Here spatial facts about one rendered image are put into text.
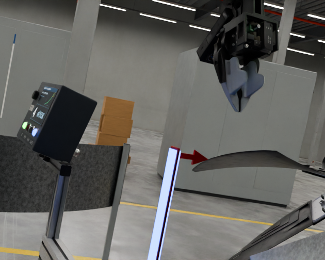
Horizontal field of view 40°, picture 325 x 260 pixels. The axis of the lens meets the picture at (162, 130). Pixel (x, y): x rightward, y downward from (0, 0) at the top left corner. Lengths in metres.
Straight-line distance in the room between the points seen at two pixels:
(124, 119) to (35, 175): 6.41
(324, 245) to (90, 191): 2.03
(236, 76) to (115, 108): 8.06
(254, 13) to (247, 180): 6.60
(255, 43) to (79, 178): 2.01
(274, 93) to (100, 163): 4.95
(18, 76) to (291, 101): 4.19
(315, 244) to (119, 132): 8.07
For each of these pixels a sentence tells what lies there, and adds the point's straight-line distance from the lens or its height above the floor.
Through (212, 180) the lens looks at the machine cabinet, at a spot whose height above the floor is 0.25.
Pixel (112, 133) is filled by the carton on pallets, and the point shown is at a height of 0.53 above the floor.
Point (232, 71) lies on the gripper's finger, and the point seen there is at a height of 1.33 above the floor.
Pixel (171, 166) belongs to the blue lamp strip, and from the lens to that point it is 0.69.
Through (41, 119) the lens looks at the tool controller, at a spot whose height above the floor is 1.15.
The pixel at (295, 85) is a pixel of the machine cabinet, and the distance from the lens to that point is 7.51.
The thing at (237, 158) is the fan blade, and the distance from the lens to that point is 0.75.
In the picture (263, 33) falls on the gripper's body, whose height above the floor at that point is 1.40.
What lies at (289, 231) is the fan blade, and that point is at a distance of 1.00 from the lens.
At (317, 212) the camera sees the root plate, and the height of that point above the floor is 1.09.
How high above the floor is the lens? 1.25
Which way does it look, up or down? 3 degrees down
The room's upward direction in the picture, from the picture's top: 11 degrees clockwise
